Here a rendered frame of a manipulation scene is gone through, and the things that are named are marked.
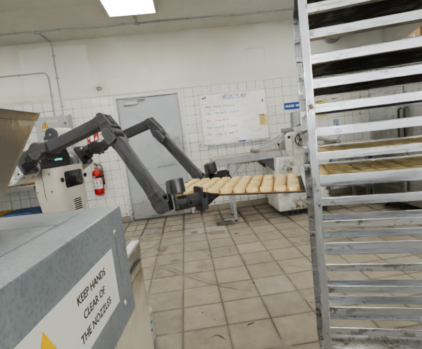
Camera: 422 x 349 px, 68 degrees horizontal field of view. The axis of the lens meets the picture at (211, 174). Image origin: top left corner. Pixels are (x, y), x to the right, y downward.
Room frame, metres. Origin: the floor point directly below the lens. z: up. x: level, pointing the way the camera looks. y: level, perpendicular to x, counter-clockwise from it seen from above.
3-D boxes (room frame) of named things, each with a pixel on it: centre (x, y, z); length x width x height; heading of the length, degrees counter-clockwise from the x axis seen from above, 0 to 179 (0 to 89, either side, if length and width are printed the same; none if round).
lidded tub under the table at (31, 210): (4.66, 2.85, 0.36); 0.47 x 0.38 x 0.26; 6
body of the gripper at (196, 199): (1.26, 0.08, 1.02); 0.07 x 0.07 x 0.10; 31
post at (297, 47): (1.62, -0.50, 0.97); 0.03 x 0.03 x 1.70; 76
